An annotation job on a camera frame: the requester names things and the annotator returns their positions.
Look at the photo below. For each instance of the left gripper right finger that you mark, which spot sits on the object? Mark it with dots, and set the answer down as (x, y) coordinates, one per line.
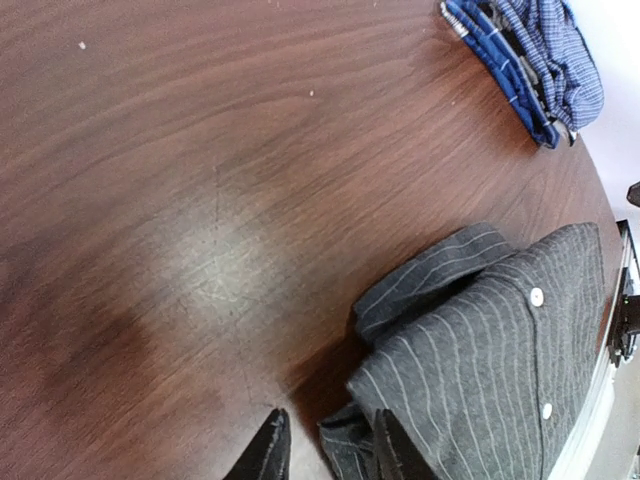
(397, 457)

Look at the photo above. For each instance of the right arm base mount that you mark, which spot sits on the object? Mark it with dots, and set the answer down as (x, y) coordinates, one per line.
(623, 334)

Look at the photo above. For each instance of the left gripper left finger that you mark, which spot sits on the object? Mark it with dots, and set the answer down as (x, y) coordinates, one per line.
(267, 456)

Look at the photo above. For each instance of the blue checkered shirt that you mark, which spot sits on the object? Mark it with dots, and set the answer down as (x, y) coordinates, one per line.
(557, 52)

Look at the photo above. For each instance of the dark pinstriped long sleeve shirt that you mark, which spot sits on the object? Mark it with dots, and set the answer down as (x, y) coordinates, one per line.
(483, 352)

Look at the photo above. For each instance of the navy shirt white print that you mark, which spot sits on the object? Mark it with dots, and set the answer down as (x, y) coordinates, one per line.
(490, 37)

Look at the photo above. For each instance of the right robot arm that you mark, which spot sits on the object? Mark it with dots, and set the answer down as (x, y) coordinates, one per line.
(633, 194)

